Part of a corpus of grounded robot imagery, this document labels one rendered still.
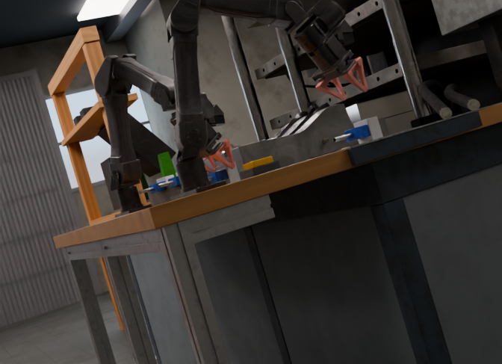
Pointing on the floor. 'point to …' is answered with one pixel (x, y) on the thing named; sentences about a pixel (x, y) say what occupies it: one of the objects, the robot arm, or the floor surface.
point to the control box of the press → (473, 18)
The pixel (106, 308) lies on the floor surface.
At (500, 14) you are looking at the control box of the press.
